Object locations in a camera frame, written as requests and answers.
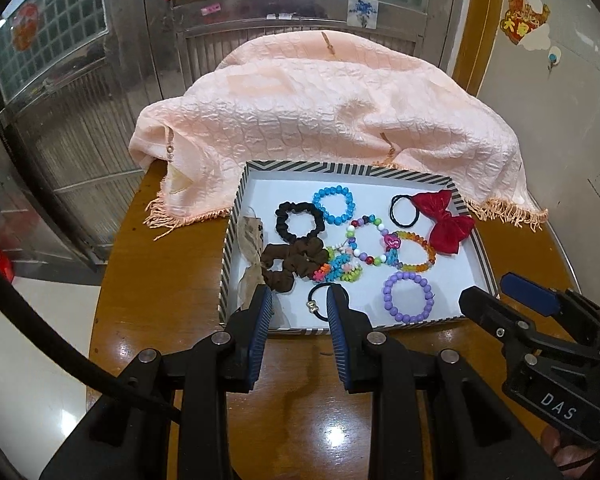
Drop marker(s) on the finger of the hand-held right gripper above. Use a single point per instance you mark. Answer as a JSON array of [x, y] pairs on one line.
[[527, 292], [490, 310]]

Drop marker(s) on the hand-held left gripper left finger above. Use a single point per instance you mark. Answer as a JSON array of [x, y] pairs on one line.
[[260, 330]]

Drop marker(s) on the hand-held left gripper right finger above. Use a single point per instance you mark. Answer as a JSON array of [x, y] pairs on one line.
[[337, 340]]

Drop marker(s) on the red velvet bow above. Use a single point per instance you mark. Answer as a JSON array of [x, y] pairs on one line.
[[445, 230]]

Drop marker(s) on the black scrunchie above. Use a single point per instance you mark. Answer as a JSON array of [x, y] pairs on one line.
[[280, 220]]

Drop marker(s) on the striped cardboard box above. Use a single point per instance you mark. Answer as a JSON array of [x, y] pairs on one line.
[[370, 200]]

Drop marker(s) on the person's right hand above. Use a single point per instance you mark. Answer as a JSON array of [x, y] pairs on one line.
[[570, 460]]

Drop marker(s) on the brown scrunchie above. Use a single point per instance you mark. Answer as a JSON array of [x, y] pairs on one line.
[[300, 255]]

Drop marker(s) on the beige lace hair bow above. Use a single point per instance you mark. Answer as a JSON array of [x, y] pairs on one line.
[[252, 232]]

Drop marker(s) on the pink fringed scarf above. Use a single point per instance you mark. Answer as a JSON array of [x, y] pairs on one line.
[[330, 110]]

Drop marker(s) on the red bag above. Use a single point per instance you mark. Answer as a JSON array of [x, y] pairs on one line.
[[1, 262]]

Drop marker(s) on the metal security door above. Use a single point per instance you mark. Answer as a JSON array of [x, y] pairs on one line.
[[105, 110]]

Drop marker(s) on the blue and white sticker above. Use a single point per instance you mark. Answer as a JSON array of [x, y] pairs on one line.
[[363, 11]]

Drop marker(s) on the small pink sticker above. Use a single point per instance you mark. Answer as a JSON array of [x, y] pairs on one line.
[[211, 8]]

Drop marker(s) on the round red door sticker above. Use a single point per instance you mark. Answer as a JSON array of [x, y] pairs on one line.
[[25, 25]]

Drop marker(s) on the small wall hook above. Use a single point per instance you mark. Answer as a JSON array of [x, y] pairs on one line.
[[554, 57]]

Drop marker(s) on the red and gold wall decoration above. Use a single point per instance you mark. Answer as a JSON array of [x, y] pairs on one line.
[[522, 20]]

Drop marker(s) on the wooden door frame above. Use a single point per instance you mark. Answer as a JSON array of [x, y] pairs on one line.
[[480, 20]]

